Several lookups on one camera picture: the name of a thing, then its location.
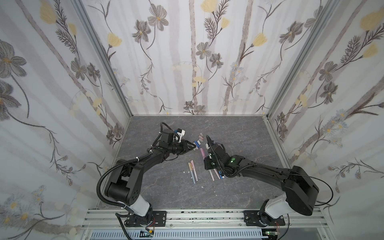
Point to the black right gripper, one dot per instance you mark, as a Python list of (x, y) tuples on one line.
[(216, 153)]

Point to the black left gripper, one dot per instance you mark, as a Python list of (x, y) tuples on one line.
[(184, 146)]

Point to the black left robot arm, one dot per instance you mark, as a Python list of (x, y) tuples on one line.
[(121, 185)]

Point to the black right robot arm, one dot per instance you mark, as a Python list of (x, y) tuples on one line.
[(299, 190)]

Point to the beige cap blue pen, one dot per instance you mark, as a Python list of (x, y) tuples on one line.
[(191, 171)]

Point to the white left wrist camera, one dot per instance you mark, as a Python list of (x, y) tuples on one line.
[(179, 133)]

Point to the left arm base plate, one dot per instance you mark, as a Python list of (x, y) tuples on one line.
[(152, 219)]

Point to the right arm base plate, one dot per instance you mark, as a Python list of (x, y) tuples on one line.
[(256, 219)]

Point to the white vented cable duct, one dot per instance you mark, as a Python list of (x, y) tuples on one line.
[(198, 234)]

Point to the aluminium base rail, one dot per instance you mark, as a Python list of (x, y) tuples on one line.
[(105, 219)]

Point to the aluminium corner post left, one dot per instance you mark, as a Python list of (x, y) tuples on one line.
[(102, 55)]

